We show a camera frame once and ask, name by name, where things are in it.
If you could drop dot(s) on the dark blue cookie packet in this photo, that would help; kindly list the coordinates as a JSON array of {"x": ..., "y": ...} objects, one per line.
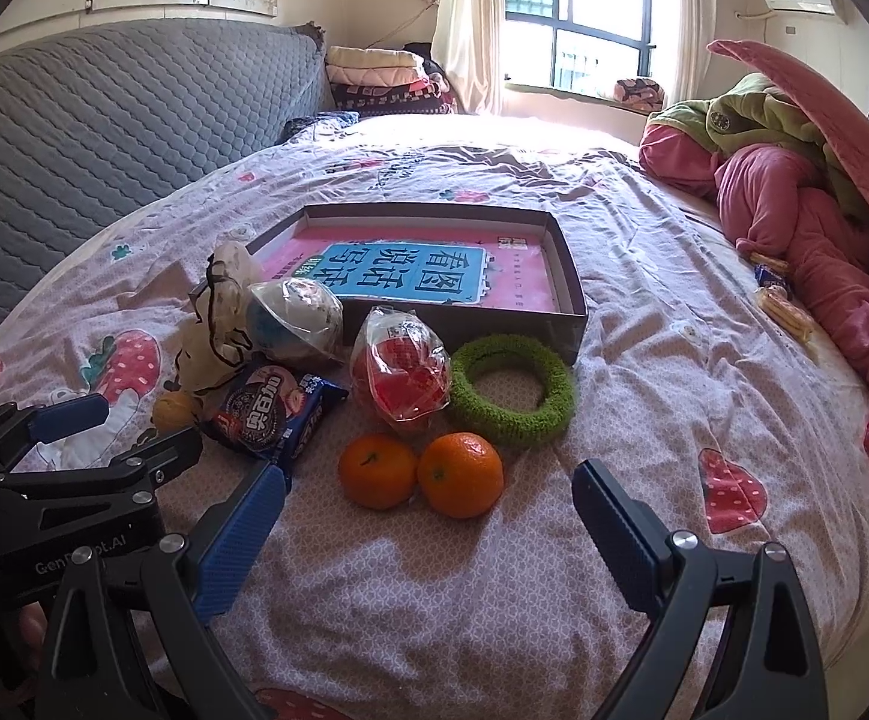
[{"x": 269, "y": 412}]

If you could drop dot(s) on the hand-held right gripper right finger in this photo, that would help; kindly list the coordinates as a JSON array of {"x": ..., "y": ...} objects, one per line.
[{"x": 614, "y": 532}]

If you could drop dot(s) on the grey quilted headboard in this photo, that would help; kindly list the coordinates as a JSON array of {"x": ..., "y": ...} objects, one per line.
[{"x": 104, "y": 127}]

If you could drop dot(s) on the floral cushion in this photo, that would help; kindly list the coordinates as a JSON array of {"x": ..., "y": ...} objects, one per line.
[{"x": 638, "y": 94}]

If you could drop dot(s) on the orange biscuit packet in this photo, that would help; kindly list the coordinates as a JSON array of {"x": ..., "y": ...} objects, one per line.
[{"x": 768, "y": 264}]

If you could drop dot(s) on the blue snack packet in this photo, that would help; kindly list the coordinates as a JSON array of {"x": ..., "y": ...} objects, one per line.
[{"x": 770, "y": 280}]

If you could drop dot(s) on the blue toy egg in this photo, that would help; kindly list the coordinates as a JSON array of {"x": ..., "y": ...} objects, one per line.
[{"x": 296, "y": 319}]

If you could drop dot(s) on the yellow biscuit packet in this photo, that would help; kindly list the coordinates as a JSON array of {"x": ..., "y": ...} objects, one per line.
[{"x": 787, "y": 315}]

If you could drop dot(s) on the red toy egg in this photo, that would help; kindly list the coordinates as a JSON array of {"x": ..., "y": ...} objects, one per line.
[{"x": 401, "y": 382}]

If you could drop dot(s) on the cream curtain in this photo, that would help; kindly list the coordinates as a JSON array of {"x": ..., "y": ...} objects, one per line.
[
  {"x": 468, "y": 22},
  {"x": 686, "y": 15}
]

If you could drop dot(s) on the pink box tray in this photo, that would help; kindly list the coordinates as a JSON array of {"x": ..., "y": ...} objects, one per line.
[{"x": 571, "y": 315}]

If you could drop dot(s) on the stack of folded blankets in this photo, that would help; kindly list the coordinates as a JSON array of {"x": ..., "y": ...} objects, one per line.
[{"x": 382, "y": 75}]

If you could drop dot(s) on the small yellow object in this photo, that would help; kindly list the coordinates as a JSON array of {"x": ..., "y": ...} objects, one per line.
[{"x": 172, "y": 411}]

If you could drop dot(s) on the pink cushion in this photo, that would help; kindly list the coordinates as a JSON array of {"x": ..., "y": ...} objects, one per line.
[{"x": 839, "y": 142}]

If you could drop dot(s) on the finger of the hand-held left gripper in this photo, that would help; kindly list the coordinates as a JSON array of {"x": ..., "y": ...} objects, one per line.
[
  {"x": 67, "y": 416},
  {"x": 157, "y": 457}
]

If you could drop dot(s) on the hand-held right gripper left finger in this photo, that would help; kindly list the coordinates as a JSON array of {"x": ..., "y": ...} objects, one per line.
[{"x": 243, "y": 540}]

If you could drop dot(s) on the orange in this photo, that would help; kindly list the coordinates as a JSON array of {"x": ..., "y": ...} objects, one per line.
[
  {"x": 377, "y": 471},
  {"x": 461, "y": 474}
]

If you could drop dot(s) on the green blanket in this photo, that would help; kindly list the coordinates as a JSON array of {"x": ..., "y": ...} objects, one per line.
[{"x": 749, "y": 120}]

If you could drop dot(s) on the pink blanket pile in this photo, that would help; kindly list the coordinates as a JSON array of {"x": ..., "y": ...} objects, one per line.
[{"x": 802, "y": 240}]

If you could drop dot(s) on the window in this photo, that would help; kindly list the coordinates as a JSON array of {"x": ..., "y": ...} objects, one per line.
[{"x": 599, "y": 7}]

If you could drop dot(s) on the pink book with blue label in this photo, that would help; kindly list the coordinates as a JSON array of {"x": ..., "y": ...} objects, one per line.
[{"x": 404, "y": 270}]

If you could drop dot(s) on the dark blue cloth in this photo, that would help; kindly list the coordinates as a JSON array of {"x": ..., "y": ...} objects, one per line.
[{"x": 318, "y": 124}]

